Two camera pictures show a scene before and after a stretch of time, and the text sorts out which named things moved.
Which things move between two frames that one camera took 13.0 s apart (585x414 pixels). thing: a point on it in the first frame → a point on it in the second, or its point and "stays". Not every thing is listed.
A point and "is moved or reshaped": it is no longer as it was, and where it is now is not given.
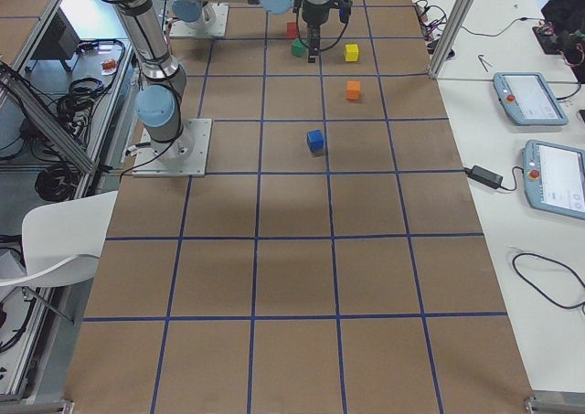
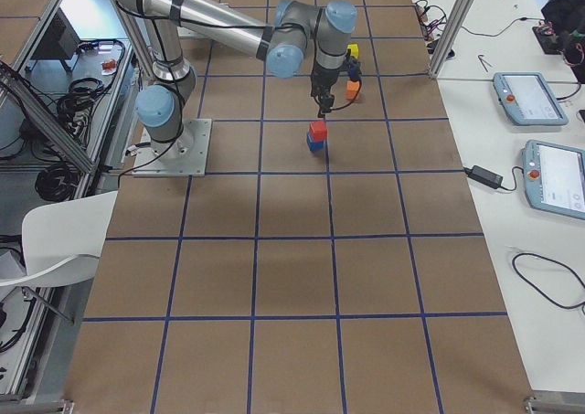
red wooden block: x=292 y=31 is moved or reshaped
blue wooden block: x=315 y=140 stays
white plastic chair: x=62 y=240 stays
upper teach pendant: x=527 y=99 stays
